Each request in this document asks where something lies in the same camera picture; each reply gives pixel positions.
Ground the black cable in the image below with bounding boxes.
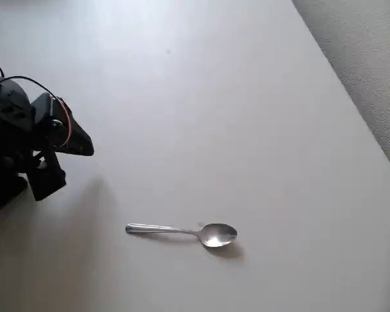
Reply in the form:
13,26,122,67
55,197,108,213
0,59,58,98

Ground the red and white cable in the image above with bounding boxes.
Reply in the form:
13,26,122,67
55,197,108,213
51,96,75,148

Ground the silver metal spoon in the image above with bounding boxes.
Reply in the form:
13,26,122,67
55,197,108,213
125,222,238,249

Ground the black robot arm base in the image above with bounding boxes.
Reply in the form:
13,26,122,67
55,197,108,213
0,155,31,213

